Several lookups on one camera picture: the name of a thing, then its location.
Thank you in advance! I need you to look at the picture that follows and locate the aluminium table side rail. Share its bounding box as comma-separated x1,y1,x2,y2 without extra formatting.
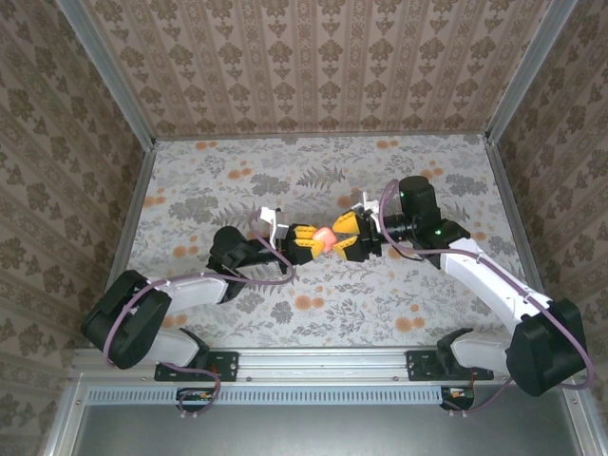
104,142,157,298
483,135,551,300

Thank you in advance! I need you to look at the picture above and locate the small black circuit board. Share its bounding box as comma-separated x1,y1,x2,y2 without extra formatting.
175,387,216,412
439,385,477,411

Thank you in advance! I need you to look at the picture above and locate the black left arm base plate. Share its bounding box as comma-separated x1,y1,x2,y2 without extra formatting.
154,350,239,383

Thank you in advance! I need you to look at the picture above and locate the pink earbud charging case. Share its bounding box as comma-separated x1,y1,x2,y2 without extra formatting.
311,226,338,254

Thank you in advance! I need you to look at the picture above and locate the grey slotted cable duct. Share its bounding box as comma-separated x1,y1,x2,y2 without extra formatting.
86,385,447,407

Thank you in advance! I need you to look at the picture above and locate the aluminium mounting rail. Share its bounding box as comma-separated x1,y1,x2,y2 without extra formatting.
69,348,590,385

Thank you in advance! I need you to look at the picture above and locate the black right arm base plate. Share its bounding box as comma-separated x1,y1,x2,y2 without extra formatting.
406,350,495,382

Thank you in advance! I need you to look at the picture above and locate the aluminium frame bar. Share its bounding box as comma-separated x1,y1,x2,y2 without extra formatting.
562,383,608,456
41,383,89,456

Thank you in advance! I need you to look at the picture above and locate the grey metal sheet panel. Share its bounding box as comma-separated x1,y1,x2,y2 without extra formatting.
70,403,595,456

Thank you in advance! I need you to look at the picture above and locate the aluminium frame post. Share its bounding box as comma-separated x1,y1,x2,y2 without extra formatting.
484,0,579,146
55,0,158,149

